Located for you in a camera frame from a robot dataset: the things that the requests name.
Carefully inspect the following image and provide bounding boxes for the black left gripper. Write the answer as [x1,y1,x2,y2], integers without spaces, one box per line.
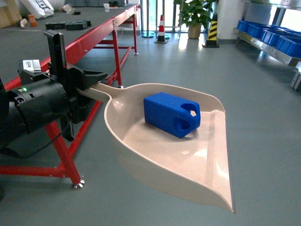
[48,62,109,124]

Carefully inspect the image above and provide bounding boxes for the blue plastic block part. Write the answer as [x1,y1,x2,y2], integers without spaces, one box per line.
[143,92,201,138]

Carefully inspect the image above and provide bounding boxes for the beige plastic dustpan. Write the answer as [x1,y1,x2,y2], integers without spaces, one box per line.
[80,83,235,212]

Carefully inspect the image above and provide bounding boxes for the steel roller shelf rack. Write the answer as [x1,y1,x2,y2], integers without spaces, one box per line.
[233,0,301,91]

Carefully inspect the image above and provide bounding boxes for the black box right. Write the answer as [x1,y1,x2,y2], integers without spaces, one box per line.
[65,20,91,31]

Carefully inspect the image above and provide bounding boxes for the black box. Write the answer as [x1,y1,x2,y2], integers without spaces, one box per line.
[45,22,66,30]
[65,20,91,31]

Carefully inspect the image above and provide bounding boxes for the black box left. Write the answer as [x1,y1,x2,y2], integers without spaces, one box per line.
[45,22,66,30]

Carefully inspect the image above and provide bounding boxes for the white paper cup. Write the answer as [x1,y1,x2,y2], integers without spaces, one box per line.
[103,3,110,12]

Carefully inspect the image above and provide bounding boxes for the red white traffic cone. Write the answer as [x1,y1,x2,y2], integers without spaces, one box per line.
[154,15,168,44]

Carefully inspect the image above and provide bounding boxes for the orange bottle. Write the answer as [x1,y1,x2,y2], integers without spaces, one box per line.
[28,14,37,27]

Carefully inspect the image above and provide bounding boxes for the white printed bag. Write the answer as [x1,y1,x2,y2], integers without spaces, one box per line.
[20,0,54,19]

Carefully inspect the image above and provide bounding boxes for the large cardboard box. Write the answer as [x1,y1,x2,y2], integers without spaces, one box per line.
[0,0,22,28]

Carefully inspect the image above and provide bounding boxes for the potted green plant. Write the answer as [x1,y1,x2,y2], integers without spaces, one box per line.
[173,0,219,39]

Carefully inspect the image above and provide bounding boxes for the yellow black traffic cone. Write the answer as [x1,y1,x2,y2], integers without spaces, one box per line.
[202,13,219,48]

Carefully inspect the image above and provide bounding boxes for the red table frame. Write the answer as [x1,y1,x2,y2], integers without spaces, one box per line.
[0,4,139,189]

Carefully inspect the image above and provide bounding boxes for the wooden handled brush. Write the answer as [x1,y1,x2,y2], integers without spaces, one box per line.
[16,18,28,29]

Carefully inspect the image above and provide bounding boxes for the black cable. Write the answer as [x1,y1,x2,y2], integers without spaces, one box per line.
[0,114,72,160]

